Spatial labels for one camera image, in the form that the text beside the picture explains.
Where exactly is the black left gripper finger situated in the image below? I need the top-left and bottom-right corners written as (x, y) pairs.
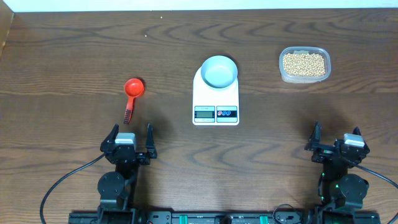
top-left (146, 124), bottom-right (157, 159)
top-left (104, 124), bottom-right (119, 146)

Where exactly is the red plastic measuring scoop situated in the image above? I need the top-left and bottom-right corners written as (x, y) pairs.
top-left (124, 78), bottom-right (145, 124)

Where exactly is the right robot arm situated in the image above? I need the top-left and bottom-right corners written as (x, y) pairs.
top-left (305, 122), bottom-right (370, 223)

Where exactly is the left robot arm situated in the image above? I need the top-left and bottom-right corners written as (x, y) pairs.
top-left (98, 124), bottom-right (157, 224)

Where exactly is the white digital kitchen scale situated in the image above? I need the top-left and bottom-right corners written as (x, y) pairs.
top-left (192, 66), bottom-right (240, 126)

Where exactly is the light grey round bowl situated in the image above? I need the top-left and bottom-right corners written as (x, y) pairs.
top-left (200, 55), bottom-right (238, 88)

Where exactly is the clear container of soybeans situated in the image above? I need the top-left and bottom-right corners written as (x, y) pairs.
top-left (279, 47), bottom-right (331, 84)

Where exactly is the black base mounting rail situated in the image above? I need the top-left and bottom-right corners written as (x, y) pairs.
top-left (68, 210), bottom-right (382, 224)

